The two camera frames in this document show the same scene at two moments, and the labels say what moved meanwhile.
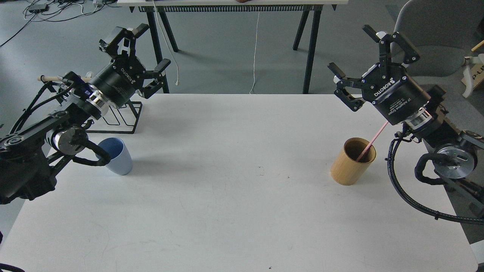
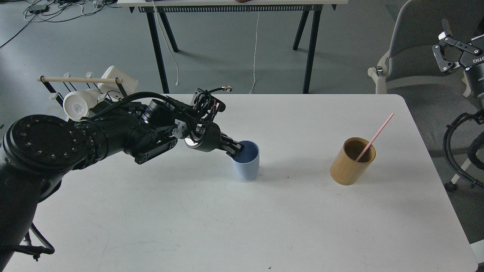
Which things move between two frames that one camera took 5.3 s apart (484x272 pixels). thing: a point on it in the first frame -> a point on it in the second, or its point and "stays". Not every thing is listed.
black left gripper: (119, 82) -> (207, 136)
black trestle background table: (157, 9) stays
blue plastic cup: (121, 163) -> (247, 164)
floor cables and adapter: (55, 10) stays
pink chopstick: (365, 151) stays
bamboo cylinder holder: (345, 170) stays
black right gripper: (396, 97) -> (472, 59)
